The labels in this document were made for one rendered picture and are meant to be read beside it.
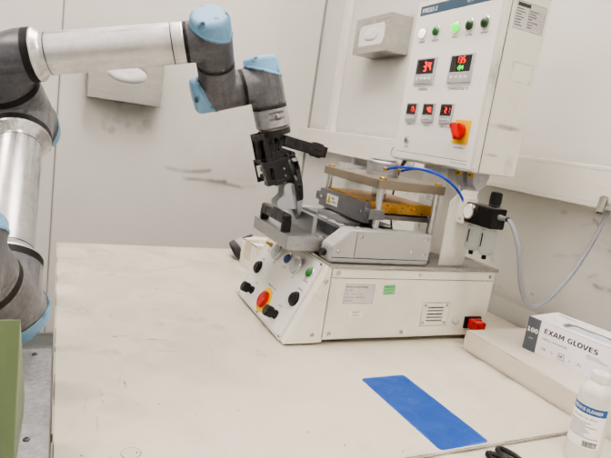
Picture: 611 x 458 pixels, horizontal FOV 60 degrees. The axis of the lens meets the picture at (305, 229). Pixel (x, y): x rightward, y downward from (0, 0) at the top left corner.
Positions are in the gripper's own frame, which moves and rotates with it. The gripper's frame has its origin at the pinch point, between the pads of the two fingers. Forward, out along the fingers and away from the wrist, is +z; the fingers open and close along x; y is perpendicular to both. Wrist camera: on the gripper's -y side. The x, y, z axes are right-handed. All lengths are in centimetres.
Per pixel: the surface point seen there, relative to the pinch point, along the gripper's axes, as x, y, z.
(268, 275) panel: -4.5, 9.0, 14.6
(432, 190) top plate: 13.5, -27.6, -0.2
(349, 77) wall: -113, -79, -20
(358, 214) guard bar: 9.4, -10.4, 1.4
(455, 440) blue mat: 53, 1, 26
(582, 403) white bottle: 62, -17, 23
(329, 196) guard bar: -5.6, -10.8, 0.1
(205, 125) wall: -149, -16, -9
